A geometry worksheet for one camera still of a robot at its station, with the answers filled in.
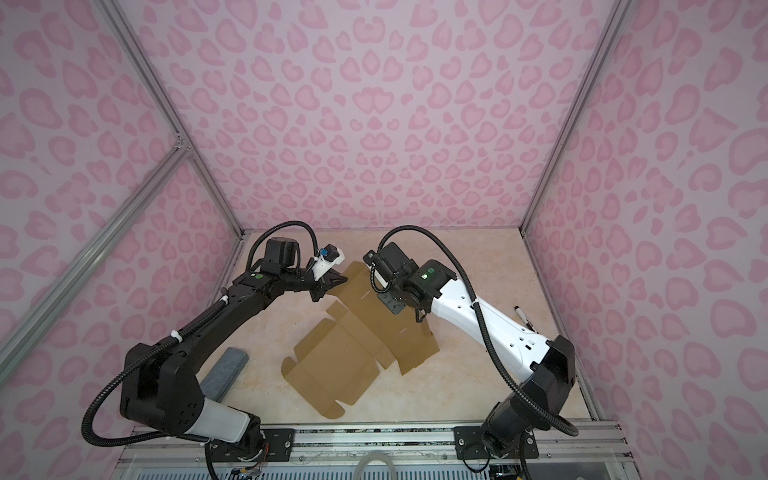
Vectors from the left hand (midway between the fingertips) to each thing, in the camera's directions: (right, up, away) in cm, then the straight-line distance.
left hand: (343, 272), depth 82 cm
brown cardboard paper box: (-3, -25, +3) cm, 25 cm away
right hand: (+14, -4, -5) cm, 16 cm away
